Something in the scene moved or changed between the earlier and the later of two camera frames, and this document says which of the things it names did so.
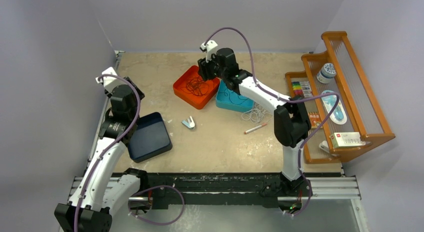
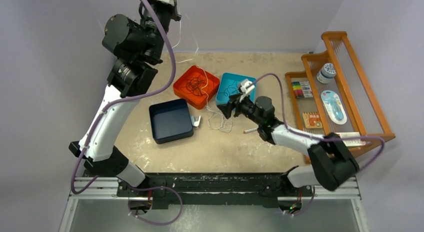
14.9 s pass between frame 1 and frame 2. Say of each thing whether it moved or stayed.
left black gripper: moved
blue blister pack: stayed
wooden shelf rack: stayed
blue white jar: stayed
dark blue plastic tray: moved
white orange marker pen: stayed
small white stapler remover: moved
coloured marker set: stayed
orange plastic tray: stayed
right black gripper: moved
